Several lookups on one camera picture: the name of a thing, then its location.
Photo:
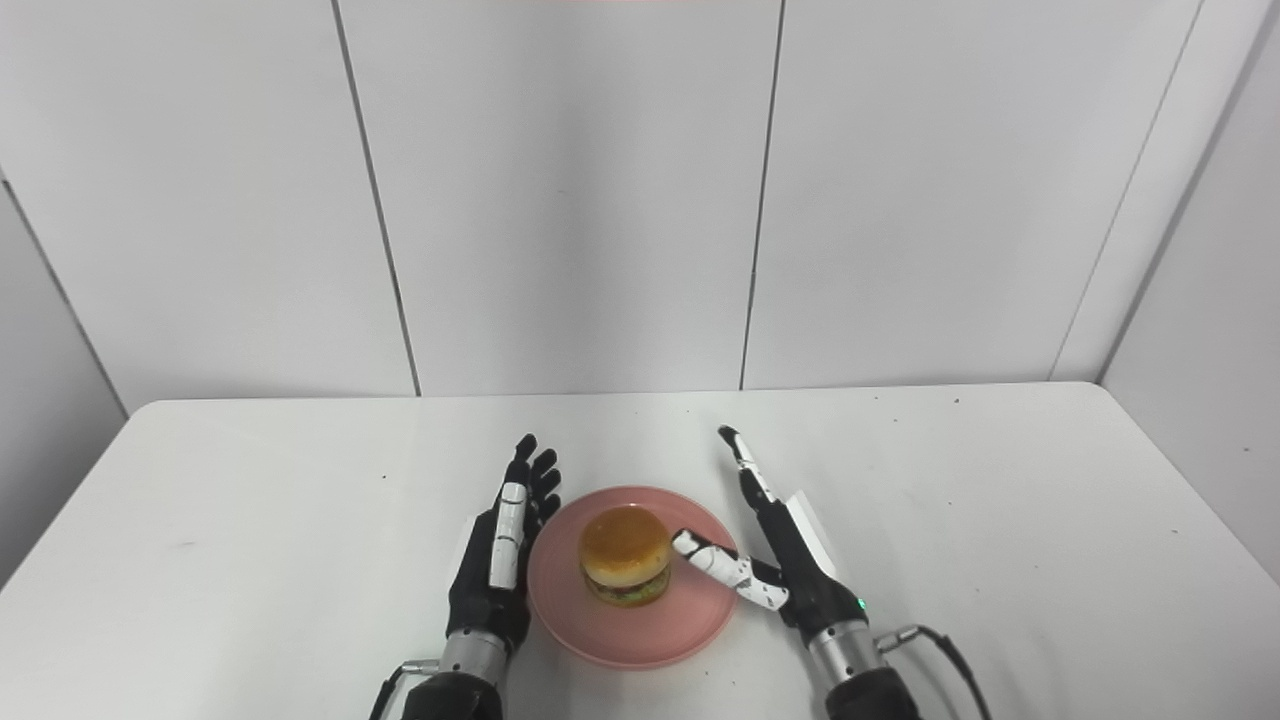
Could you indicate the pink round plate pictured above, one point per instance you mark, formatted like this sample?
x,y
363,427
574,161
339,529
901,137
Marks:
x,y
640,625

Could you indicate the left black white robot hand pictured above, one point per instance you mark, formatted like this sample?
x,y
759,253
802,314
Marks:
x,y
490,585

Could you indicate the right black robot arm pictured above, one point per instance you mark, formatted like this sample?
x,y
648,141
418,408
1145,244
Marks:
x,y
860,675

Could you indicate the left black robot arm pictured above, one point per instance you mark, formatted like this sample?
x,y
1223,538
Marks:
x,y
455,685

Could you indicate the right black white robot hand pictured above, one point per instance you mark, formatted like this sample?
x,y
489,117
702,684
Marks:
x,y
790,570

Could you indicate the toy hamburger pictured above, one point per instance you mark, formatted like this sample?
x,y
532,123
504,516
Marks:
x,y
625,553

